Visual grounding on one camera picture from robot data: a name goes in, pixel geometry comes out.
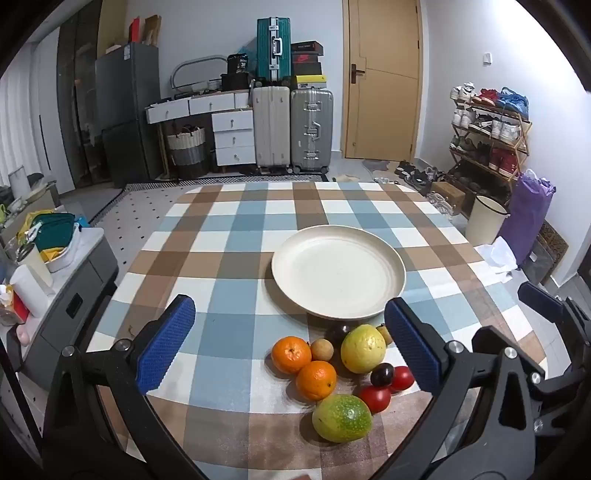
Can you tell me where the dark glass cabinet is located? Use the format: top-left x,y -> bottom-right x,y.
57,0 -> 107,188

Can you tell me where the white curtain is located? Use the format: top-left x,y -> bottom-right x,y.
0,28 -> 75,195

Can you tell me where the teal suitcase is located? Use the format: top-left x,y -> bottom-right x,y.
257,17 -> 291,84

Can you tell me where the brown doormat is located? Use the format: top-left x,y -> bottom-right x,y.
522,222 -> 568,284

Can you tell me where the cream round plate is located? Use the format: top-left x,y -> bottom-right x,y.
271,225 -> 407,320

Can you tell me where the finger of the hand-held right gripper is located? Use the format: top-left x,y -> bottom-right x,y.
518,281 -> 591,334
531,364 -> 591,437

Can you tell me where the wooden shoe rack with shoes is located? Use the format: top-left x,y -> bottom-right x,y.
449,83 -> 532,204

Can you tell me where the white waste bin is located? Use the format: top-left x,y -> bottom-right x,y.
465,195 -> 510,245

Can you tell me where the brown cardboard sheet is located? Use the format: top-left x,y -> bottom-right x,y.
142,15 -> 162,46

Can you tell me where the purple bag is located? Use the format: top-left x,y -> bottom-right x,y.
500,168 -> 556,268

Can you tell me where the orange mandarin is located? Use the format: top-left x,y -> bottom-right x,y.
296,360 -> 338,401
271,336 -> 313,375

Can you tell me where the silver suitcase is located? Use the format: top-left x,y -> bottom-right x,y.
290,89 -> 334,174

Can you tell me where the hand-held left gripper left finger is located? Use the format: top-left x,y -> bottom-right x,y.
44,294 -> 208,480

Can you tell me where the wooden door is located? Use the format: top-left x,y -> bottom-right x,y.
342,0 -> 423,160

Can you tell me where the white dotted floor mat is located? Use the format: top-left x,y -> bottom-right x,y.
62,174 -> 333,259

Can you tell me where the checked tablecloth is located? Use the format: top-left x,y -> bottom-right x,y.
85,181 -> 548,480

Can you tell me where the white dresser with drawers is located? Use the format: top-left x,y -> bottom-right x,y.
146,90 -> 256,174

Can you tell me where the cardboard box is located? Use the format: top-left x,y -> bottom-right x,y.
431,181 -> 467,208

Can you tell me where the pile of shoes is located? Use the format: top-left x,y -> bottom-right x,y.
394,160 -> 446,195

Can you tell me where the beige suitcase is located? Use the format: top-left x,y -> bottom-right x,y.
252,85 -> 291,171

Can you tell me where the white paper roll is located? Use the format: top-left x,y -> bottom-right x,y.
9,264 -> 49,318

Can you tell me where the arched mirror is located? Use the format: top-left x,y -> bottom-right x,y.
172,54 -> 229,93

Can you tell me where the white plastic bag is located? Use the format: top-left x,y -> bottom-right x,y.
475,236 -> 520,283

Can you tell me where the grey refrigerator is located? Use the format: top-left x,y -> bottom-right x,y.
95,42 -> 161,181

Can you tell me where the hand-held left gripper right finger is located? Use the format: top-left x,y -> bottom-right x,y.
369,298 -> 559,480

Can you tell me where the green yellow bag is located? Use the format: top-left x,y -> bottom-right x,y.
18,210 -> 86,273

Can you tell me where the wicker laundry basket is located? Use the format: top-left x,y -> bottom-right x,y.
166,127 -> 208,180

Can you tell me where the black bag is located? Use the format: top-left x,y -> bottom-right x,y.
221,54 -> 252,90

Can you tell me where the red tomato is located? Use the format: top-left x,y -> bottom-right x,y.
358,385 -> 392,414
390,366 -> 416,393

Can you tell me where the grey side cabinet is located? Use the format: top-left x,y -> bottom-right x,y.
0,228 -> 120,391

